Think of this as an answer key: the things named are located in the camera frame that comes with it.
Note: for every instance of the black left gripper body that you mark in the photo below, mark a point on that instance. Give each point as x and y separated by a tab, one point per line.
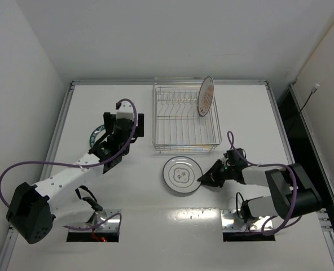
140	126

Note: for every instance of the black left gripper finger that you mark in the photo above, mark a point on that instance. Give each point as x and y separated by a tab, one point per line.
139	132
108	122

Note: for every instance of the metal base plate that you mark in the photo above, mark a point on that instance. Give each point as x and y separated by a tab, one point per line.
232	223
106	221

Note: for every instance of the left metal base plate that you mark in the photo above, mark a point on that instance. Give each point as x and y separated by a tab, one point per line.
106	221

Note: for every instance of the green rimmed plate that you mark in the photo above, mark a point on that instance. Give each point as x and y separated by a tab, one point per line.
97	136

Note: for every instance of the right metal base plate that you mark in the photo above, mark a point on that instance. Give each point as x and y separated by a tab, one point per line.
232	223

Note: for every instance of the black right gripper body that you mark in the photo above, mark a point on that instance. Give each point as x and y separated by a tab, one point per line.
219	171

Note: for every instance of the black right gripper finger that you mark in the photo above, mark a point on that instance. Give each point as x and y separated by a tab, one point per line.
208	180
213	173

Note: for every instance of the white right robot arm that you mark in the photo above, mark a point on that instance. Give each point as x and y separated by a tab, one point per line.
290	187

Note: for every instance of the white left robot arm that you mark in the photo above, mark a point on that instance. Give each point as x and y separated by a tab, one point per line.
36	208

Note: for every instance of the white plate with black rim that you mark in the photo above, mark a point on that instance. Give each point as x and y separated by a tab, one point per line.
181	174

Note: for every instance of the metal wire dish rack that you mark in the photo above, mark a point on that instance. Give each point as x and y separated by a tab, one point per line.
177	126

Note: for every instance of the orange sunburst pattern plate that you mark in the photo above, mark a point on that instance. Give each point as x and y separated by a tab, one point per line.
205	96

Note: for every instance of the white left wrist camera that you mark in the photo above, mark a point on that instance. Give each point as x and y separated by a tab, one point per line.
124	110

